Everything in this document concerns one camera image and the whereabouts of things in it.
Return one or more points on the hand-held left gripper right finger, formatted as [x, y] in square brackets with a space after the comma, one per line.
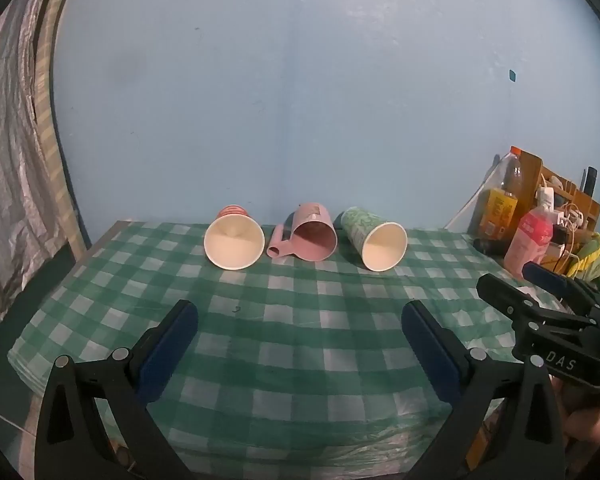
[432, 355]

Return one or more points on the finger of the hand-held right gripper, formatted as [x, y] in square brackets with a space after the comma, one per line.
[545, 275]
[505, 297]

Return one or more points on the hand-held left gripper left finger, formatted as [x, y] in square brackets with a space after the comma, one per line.
[166, 355]

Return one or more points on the red patterned paper cup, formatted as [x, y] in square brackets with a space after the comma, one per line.
[232, 245]

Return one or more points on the green patterned paper cup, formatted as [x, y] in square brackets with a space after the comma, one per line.
[375, 240]

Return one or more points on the pink plastic mug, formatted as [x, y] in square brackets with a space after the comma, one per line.
[312, 237]

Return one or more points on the person's right hand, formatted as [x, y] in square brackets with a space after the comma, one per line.
[587, 417]

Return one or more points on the pink drink bottle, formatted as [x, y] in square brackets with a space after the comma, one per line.
[527, 240]

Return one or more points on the yellow green cloth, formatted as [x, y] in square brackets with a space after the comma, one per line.
[597, 260]

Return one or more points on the yellow juice bottle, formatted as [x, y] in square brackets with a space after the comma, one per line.
[496, 215]

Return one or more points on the white charger plug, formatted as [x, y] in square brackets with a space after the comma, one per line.
[546, 196]

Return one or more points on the wooden desk organizer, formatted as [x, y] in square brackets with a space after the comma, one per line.
[535, 172]

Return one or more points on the orange capped drink bottle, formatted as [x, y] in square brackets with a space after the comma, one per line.
[512, 175]

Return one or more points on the green checked tablecloth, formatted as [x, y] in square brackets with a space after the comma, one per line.
[290, 340]

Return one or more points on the silver foil curtain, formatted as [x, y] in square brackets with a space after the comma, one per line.
[10, 170]

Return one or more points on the striped fabric strip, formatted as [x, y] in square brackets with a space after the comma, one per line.
[47, 85]

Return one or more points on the dark wall sticker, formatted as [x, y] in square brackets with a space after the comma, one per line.
[512, 75]

